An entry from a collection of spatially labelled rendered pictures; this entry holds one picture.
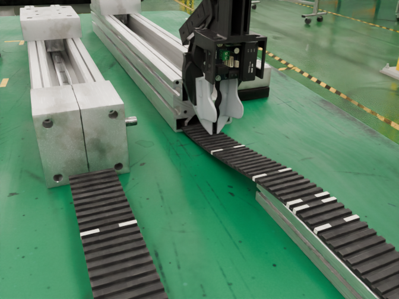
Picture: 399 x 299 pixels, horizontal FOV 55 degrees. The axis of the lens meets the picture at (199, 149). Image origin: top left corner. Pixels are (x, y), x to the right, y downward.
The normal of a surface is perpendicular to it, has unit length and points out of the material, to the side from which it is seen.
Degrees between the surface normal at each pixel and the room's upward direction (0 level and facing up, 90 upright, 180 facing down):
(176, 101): 90
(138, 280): 0
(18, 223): 0
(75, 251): 0
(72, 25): 90
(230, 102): 87
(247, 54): 90
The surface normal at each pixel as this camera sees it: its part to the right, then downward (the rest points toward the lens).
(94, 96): 0.01, -0.88
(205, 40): -0.92, 0.16
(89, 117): 0.38, 0.44
